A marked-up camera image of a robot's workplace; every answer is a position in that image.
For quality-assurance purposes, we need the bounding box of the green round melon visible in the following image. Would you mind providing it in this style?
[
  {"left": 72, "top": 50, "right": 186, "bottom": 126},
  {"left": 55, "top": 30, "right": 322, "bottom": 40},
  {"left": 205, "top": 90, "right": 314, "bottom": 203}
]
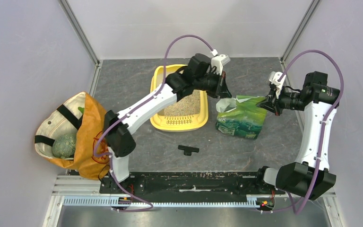
[{"left": 52, "top": 133, "right": 77, "bottom": 159}]

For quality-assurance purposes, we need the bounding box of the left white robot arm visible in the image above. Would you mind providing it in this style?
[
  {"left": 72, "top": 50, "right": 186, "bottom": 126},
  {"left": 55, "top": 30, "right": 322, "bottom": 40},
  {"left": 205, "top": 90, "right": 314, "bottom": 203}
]
[{"left": 102, "top": 53, "right": 232, "bottom": 193}]

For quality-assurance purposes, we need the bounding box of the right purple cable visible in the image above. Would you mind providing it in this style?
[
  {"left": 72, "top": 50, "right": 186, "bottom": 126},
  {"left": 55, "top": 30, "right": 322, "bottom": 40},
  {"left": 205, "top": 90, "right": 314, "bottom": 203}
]
[{"left": 256, "top": 49, "right": 345, "bottom": 215}]

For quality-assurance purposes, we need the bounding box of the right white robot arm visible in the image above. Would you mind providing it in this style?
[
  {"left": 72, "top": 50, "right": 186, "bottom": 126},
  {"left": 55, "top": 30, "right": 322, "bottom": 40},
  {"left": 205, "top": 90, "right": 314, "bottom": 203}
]
[{"left": 254, "top": 71, "right": 340, "bottom": 200}]

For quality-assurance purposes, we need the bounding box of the aluminium frame rail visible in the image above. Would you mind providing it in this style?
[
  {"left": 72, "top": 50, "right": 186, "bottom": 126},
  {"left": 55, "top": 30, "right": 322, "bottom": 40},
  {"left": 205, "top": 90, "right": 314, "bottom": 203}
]
[{"left": 51, "top": 175, "right": 337, "bottom": 197}]

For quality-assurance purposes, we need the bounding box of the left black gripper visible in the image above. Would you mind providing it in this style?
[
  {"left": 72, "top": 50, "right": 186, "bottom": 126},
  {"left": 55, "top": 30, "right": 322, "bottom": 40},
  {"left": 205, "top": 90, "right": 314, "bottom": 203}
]
[{"left": 194, "top": 70, "right": 232, "bottom": 99}]

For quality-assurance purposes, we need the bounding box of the slotted cable duct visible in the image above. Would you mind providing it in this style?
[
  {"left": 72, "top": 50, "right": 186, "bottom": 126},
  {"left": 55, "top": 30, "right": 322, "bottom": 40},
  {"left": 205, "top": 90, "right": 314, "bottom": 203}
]
[{"left": 63, "top": 196, "right": 260, "bottom": 208}]

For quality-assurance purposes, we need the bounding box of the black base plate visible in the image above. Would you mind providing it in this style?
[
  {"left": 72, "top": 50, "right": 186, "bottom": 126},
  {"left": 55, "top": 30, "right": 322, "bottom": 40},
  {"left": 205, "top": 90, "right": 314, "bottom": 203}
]
[{"left": 99, "top": 171, "right": 284, "bottom": 204}]

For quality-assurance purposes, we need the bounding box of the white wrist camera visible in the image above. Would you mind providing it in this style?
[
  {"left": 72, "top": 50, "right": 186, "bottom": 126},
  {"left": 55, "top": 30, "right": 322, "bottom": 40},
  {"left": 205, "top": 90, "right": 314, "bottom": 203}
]
[
  {"left": 268, "top": 71, "right": 285, "bottom": 99},
  {"left": 211, "top": 49, "right": 230, "bottom": 75}
]

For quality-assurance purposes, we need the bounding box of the orange tote bag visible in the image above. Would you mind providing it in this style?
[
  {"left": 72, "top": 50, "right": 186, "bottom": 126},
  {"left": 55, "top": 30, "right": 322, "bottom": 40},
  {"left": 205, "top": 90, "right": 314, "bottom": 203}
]
[{"left": 34, "top": 92, "right": 109, "bottom": 180}]

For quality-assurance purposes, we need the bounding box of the yellow litter box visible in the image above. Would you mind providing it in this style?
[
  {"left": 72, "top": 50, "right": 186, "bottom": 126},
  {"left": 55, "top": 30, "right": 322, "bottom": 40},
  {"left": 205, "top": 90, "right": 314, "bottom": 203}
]
[{"left": 149, "top": 64, "right": 209, "bottom": 132}]

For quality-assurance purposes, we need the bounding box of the black plastic clip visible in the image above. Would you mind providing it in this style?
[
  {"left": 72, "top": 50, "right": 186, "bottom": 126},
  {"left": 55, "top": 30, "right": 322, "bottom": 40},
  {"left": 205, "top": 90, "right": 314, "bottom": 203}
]
[{"left": 178, "top": 145, "right": 199, "bottom": 156}]

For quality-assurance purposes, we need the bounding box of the green litter bag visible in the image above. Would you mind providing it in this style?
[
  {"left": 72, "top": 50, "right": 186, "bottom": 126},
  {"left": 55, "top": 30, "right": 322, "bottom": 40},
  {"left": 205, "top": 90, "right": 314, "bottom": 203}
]
[{"left": 216, "top": 95, "right": 267, "bottom": 139}]

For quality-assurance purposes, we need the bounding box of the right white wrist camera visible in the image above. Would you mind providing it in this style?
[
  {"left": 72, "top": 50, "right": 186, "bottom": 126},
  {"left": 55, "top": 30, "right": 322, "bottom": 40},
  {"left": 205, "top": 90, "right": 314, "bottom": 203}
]
[{"left": 268, "top": 71, "right": 285, "bottom": 99}]

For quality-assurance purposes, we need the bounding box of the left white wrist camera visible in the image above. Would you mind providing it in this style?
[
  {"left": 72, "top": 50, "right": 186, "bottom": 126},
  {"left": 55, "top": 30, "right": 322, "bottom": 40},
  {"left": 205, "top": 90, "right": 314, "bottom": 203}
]
[{"left": 211, "top": 49, "right": 230, "bottom": 75}]

